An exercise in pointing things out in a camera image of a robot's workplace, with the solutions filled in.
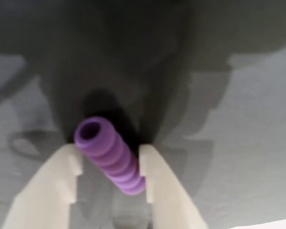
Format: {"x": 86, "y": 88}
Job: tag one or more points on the purple ribbed pen grip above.
{"x": 109, "y": 152}

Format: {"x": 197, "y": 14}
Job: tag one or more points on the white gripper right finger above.
{"x": 171, "y": 195}

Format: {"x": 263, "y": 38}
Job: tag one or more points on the dark brown table mat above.
{"x": 252, "y": 143}

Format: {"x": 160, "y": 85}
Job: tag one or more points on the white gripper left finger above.
{"x": 45, "y": 190}

